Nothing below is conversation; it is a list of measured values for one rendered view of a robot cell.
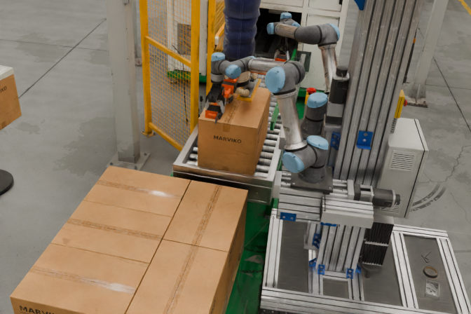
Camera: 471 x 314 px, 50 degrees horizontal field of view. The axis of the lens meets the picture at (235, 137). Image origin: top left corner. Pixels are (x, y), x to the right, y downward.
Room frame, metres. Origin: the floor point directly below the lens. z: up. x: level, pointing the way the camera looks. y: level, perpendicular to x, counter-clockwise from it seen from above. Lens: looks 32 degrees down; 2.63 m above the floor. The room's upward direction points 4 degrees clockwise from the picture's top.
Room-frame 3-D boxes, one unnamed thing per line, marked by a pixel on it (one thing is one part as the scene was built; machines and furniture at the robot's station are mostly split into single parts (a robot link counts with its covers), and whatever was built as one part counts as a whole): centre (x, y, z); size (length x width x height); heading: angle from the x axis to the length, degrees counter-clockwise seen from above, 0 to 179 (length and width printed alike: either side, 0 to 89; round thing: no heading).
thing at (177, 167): (2.81, 0.07, 0.58); 0.70 x 0.03 x 0.06; 80
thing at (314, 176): (2.23, -0.43, 1.09); 0.15 x 0.15 x 0.10
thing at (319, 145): (2.23, -0.42, 1.20); 0.13 x 0.12 x 0.14; 134
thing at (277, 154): (3.90, -0.46, 0.50); 2.31 x 0.05 x 0.19; 170
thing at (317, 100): (2.73, -0.48, 1.20); 0.13 x 0.12 x 0.14; 116
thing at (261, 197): (2.81, 0.07, 0.48); 0.70 x 0.03 x 0.15; 80
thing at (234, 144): (3.18, 0.00, 0.75); 0.60 x 0.40 x 0.40; 170
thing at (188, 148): (4.02, 0.18, 0.50); 2.31 x 0.05 x 0.19; 170
